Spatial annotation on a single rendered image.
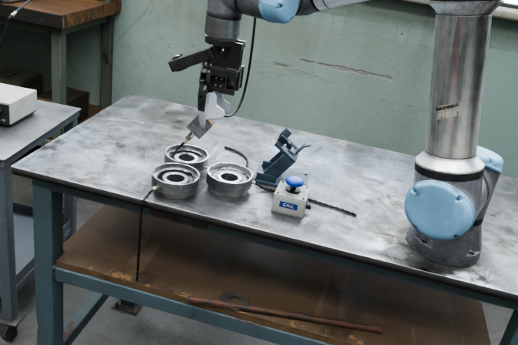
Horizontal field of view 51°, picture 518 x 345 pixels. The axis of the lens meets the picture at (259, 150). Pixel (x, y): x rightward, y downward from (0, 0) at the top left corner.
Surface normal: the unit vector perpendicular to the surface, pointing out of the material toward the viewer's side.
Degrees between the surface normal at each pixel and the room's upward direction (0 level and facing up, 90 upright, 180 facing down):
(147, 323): 0
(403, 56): 90
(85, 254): 0
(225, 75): 90
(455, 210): 97
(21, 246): 0
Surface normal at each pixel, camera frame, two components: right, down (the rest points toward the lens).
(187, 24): -0.23, 0.37
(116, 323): 0.14, -0.90
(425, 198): -0.55, 0.39
